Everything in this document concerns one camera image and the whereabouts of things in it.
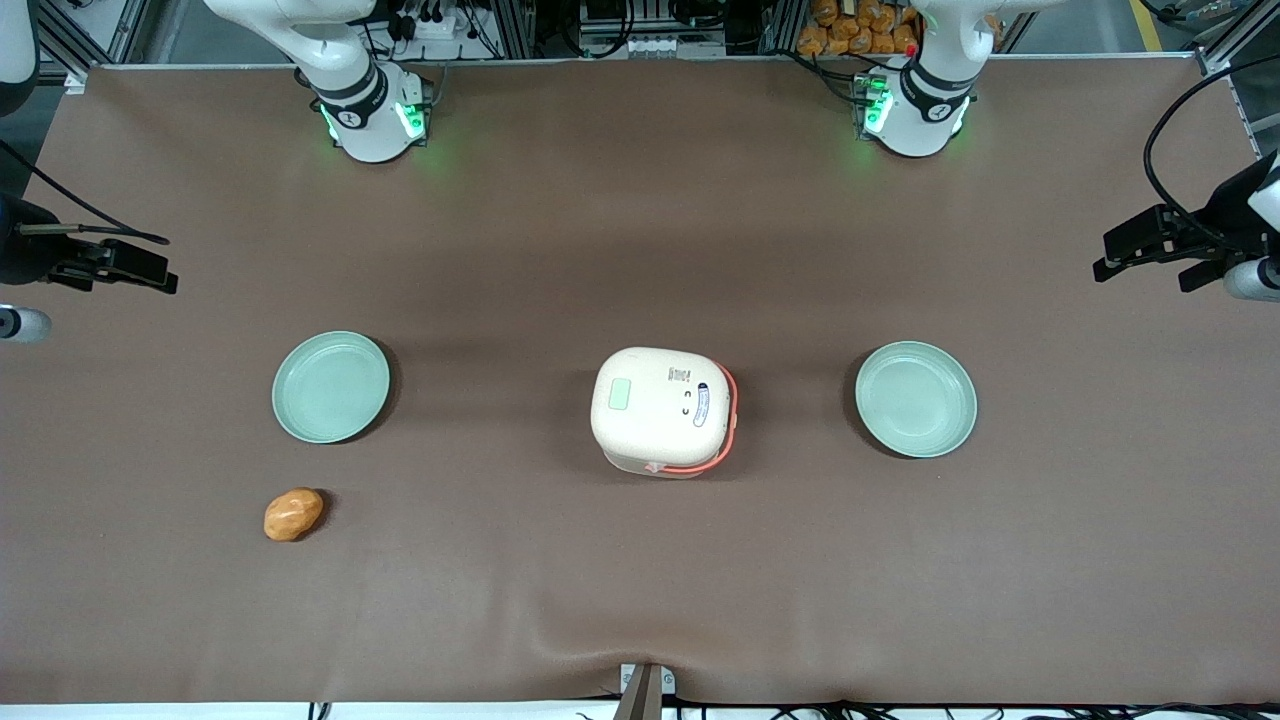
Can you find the brown table mat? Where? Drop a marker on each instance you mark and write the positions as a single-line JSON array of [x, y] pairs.
[[640, 240]]

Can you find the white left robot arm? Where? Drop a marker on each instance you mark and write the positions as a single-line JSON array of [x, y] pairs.
[[920, 100]]

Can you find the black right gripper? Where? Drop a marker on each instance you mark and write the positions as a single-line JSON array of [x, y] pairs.
[[22, 250]]

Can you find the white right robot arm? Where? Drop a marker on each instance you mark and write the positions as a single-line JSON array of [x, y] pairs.
[[365, 95]]

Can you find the pale green round plate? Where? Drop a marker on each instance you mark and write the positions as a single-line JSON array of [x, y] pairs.
[[331, 388], [915, 400]]

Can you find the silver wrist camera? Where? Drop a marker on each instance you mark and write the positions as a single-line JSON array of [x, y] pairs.
[[20, 325], [1255, 280]]

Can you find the orange packaged bread pile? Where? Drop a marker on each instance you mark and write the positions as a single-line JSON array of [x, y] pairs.
[[855, 30]]

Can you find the golden brown bread roll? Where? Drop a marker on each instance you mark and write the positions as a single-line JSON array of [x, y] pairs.
[[293, 514]]

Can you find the white power strip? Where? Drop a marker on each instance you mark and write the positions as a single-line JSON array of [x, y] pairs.
[[430, 27]]

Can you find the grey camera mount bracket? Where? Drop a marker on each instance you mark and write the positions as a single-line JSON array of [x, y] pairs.
[[645, 690]]

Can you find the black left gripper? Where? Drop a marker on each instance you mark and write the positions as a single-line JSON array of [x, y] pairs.
[[1229, 206]]

